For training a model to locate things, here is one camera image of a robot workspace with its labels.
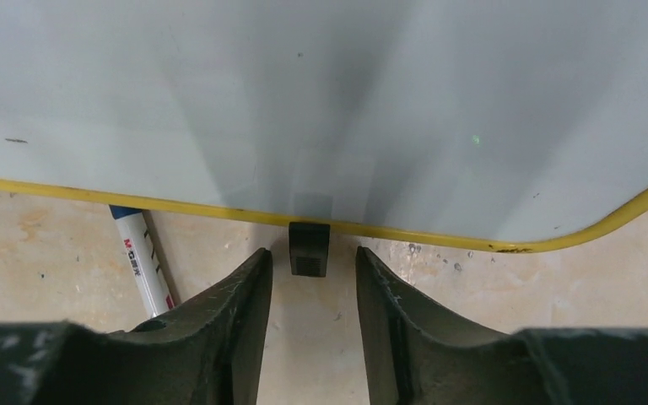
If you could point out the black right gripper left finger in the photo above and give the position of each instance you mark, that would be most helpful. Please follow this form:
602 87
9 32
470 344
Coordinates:
207 350

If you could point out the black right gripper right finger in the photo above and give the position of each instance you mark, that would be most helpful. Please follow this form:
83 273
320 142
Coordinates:
416 351

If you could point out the white blue marker pen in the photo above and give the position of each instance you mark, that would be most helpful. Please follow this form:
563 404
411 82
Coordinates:
141 254

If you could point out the yellow framed whiteboard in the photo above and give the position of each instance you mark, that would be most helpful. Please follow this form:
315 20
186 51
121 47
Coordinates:
506 126

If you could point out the black whiteboard stand clip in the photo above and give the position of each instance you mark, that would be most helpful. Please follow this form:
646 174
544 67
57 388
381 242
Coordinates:
308 249

